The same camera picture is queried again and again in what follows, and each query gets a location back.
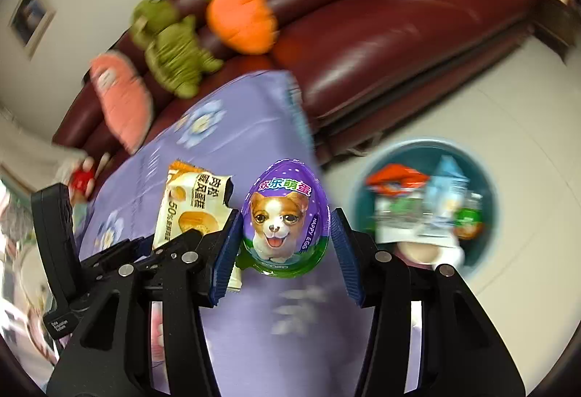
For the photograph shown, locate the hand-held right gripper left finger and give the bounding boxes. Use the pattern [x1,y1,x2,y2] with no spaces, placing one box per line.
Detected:
[48,208,241,397]

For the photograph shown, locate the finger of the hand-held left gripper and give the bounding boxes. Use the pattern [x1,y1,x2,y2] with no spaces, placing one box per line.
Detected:
[79,228,205,289]

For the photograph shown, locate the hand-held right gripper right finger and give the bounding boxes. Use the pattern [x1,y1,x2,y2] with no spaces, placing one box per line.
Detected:
[330,207,523,397]

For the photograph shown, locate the yellow cake packet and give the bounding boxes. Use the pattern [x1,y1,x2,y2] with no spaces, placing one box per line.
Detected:
[152,160,243,292]

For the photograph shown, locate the green-edged clear snack packet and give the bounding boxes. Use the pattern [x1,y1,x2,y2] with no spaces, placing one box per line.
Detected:
[374,195,430,243]

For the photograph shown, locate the purple puppy print toy egg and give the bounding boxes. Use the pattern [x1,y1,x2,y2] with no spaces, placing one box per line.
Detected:
[240,158,330,279]

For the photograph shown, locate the orange snack packet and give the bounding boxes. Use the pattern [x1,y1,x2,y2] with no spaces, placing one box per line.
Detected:
[365,165,430,198]

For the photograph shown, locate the light blue snack packet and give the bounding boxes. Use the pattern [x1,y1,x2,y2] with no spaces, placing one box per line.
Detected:
[424,155,470,239]

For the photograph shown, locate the green and orange packet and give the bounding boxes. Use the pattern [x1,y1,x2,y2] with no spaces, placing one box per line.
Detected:
[454,193,485,241]

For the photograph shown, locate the teal trash bin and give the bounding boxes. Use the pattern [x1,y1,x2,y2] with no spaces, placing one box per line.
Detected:
[347,137,502,284]

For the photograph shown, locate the red teddy plush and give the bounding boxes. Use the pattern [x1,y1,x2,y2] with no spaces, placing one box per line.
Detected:
[70,156,110,198]

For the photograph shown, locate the white draped cloth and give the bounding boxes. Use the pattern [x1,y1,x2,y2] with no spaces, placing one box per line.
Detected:
[0,106,87,189]

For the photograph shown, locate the purple floral tablecloth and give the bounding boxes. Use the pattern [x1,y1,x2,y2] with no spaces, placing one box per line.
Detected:
[79,70,386,397]

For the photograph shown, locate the pink rabbit plush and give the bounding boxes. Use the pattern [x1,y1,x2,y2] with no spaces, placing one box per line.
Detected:
[88,52,155,155]

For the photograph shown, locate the green plush toy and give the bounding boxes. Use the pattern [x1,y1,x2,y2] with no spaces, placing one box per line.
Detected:
[131,0,223,98]

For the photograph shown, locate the dark red leather sofa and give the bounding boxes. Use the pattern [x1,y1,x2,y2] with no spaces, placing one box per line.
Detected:
[52,0,545,166]

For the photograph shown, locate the orange carrot rabbit plush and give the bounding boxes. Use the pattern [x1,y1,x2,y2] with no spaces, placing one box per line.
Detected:
[200,0,279,55]

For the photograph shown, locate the wooden side table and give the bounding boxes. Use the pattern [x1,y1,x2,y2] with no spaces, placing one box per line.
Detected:
[529,0,581,62]

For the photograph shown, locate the framed wall picture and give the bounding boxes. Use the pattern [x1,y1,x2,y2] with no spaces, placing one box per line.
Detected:
[9,0,55,59]

